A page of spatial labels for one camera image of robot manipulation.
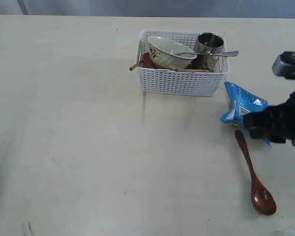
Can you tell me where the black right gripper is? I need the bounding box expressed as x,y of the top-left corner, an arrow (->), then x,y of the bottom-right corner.
243,51 -> 295,147

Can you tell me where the blue snack bag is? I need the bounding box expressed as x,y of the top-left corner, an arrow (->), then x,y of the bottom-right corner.
219,81 -> 273,148

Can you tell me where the brown wooden plate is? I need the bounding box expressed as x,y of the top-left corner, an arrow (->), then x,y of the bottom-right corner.
142,52 -> 157,69

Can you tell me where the stainless steel fork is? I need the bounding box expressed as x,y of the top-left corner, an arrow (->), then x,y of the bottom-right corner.
175,51 -> 239,57

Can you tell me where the white perforated plastic basket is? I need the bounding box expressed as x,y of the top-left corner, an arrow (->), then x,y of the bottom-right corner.
136,29 -> 230,97

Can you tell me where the brown wooden spoon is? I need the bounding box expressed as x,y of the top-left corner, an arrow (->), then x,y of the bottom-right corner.
235,130 -> 277,216

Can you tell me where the stainless steel cup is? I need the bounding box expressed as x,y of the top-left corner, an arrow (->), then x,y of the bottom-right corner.
192,32 -> 224,71

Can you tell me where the white floral ceramic bowl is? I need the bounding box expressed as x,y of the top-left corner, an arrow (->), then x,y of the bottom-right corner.
147,35 -> 197,69

